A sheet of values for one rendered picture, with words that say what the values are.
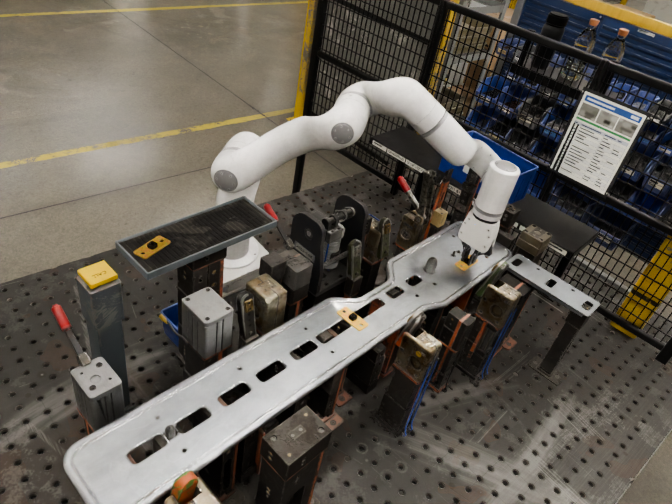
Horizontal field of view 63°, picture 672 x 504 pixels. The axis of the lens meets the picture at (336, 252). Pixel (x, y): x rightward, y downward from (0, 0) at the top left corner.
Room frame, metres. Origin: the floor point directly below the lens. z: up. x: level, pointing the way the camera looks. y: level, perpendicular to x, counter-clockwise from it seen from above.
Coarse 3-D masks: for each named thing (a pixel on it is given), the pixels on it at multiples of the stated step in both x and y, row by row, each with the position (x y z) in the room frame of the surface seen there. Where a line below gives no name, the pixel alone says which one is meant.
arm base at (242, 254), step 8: (248, 240) 1.45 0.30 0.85; (232, 248) 1.40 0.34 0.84; (240, 248) 1.42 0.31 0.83; (248, 248) 1.46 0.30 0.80; (256, 248) 1.49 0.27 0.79; (232, 256) 1.40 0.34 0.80; (240, 256) 1.42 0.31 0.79; (248, 256) 1.44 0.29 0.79; (256, 256) 1.45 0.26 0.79; (224, 264) 1.38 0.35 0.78; (232, 264) 1.38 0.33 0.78; (240, 264) 1.39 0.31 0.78; (248, 264) 1.41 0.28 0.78
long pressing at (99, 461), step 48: (432, 240) 1.45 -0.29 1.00; (384, 288) 1.16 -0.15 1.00; (432, 288) 1.21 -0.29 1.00; (288, 336) 0.92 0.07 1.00; (336, 336) 0.95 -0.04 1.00; (384, 336) 0.99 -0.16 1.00; (192, 384) 0.72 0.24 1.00; (288, 384) 0.77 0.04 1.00; (96, 432) 0.57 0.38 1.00; (144, 432) 0.59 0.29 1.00; (192, 432) 0.61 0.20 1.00; (240, 432) 0.64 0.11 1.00; (96, 480) 0.48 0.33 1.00; (144, 480) 0.50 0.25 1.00
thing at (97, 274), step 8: (96, 264) 0.86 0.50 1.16; (104, 264) 0.86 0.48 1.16; (80, 272) 0.82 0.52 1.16; (88, 272) 0.83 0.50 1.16; (96, 272) 0.83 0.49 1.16; (104, 272) 0.84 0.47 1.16; (112, 272) 0.84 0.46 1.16; (88, 280) 0.80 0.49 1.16; (96, 280) 0.81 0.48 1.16; (104, 280) 0.82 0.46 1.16; (112, 280) 0.83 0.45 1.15
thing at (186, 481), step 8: (184, 472) 0.48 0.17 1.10; (192, 472) 0.48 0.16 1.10; (176, 480) 0.46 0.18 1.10; (184, 480) 0.46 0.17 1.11; (192, 480) 0.46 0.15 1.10; (176, 488) 0.45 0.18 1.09; (184, 488) 0.45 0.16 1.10; (192, 488) 0.47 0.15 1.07; (176, 496) 0.45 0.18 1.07; (184, 496) 0.46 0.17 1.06; (192, 496) 0.48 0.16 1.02
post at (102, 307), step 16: (80, 288) 0.81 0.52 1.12; (96, 288) 0.81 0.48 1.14; (112, 288) 0.82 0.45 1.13; (80, 304) 0.82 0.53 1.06; (96, 304) 0.79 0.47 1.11; (112, 304) 0.82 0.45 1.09; (96, 320) 0.79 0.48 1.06; (112, 320) 0.82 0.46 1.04; (96, 336) 0.80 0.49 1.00; (112, 336) 0.82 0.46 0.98; (96, 352) 0.81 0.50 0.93; (112, 352) 0.81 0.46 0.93; (112, 368) 0.81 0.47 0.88; (128, 400) 0.83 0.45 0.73
